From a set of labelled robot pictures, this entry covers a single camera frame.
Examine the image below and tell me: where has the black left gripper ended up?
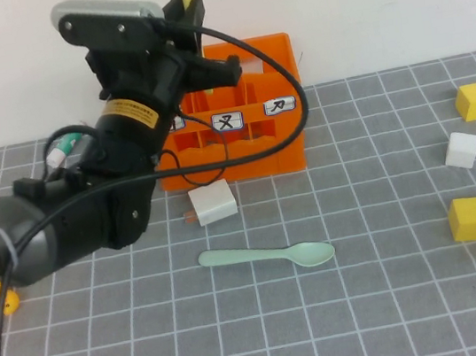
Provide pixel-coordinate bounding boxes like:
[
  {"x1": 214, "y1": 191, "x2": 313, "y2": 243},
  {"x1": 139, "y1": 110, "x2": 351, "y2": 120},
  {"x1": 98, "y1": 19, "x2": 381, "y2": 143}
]
[{"x1": 78, "y1": 0, "x2": 246, "y2": 116}]

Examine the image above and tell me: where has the mint green plastic spoon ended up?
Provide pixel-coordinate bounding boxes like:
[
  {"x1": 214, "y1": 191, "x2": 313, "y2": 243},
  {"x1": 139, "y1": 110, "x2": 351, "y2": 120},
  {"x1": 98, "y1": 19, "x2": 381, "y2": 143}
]
[{"x1": 196, "y1": 231, "x2": 338, "y2": 284}]

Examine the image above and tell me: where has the orange plastic cutlery crate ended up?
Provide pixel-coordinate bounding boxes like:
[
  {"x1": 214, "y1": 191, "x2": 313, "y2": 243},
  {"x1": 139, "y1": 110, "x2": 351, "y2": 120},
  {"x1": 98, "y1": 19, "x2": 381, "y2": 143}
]
[{"x1": 138, "y1": 30, "x2": 316, "y2": 195}]

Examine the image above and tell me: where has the white label spoon character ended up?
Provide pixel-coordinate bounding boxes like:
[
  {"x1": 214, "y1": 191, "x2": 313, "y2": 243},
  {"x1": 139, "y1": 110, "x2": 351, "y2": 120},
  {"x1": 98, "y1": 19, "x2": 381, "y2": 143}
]
[{"x1": 166, "y1": 114, "x2": 188, "y2": 134}]

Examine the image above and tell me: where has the white label fork character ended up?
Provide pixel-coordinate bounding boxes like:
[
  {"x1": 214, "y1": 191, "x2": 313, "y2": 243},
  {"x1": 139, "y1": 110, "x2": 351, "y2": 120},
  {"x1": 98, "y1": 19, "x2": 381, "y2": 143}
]
[{"x1": 210, "y1": 109, "x2": 246, "y2": 134}]

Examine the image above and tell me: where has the white label knife character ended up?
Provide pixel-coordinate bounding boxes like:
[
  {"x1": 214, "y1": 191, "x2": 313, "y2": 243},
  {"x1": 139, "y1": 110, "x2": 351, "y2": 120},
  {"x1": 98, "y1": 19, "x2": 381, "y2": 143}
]
[{"x1": 262, "y1": 94, "x2": 299, "y2": 118}]

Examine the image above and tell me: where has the white power adapter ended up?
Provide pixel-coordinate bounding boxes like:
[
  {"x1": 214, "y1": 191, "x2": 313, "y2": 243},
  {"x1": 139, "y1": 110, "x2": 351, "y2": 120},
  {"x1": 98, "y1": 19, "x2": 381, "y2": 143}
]
[{"x1": 177, "y1": 177, "x2": 241, "y2": 231}]

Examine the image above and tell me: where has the white green glue stick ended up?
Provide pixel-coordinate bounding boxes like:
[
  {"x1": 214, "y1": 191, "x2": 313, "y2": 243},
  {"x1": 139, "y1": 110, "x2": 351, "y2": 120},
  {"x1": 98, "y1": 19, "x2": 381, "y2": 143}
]
[{"x1": 43, "y1": 131, "x2": 90, "y2": 170}]

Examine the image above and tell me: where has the yellow cube block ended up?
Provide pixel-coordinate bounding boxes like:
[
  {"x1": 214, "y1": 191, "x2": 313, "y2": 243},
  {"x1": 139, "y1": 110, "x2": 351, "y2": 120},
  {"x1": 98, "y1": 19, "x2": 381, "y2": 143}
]
[
  {"x1": 445, "y1": 196, "x2": 476, "y2": 244},
  {"x1": 451, "y1": 81, "x2": 476, "y2": 125}
]

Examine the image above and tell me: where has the white cube block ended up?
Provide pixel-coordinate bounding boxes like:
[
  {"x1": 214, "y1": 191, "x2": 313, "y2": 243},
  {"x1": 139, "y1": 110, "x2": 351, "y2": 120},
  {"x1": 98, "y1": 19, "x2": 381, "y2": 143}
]
[{"x1": 441, "y1": 128, "x2": 476, "y2": 173}]

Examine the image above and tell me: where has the grey checked tablecloth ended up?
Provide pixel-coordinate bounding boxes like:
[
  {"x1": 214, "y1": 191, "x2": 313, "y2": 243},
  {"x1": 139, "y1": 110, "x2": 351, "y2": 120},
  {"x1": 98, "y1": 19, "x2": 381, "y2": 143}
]
[{"x1": 0, "y1": 50, "x2": 476, "y2": 356}]

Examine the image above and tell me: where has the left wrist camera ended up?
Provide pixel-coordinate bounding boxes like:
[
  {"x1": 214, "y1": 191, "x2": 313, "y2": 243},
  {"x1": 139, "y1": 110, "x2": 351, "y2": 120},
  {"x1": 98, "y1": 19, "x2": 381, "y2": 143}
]
[{"x1": 48, "y1": 0, "x2": 168, "y2": 58}]

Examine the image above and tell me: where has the thin black cable loop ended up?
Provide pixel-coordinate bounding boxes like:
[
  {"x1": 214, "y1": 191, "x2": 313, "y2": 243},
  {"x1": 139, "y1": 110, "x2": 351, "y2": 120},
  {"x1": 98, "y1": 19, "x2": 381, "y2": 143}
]
[{"x1": 37, "y1": 121, "x2": 105, "y2": 181}]

